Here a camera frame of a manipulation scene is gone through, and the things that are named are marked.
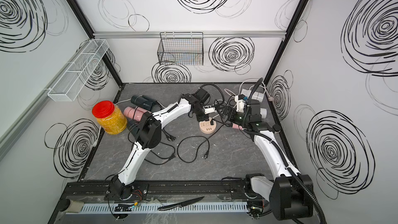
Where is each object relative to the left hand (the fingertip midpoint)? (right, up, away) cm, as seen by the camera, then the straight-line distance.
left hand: (207, 116), depth 96 cm
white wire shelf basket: (-67, +18, -23) cm, 73 cm away
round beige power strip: (-1, -6, -3) cm, 7 cm away
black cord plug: (-20, -21, -12) cm, 31 cm away
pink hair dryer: (-44, +2, -2) cm, 44 cm away
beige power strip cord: (+48, +12, +19) cm, 53 cm away
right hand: (+8, +4, -17) cm, 19 cm away
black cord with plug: (0, -20, -10) cm, 22 cm away
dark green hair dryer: (-41, +9, +6) cm, 43 cm away
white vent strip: (-25, -39, -27) cm, 53 cm away
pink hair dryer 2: (+18, -6, -1) cm, 19 cm away
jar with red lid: (-53, +1, -13) cm, 55 cm away
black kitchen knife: (-13, -37, -26) cm, 47 cm away
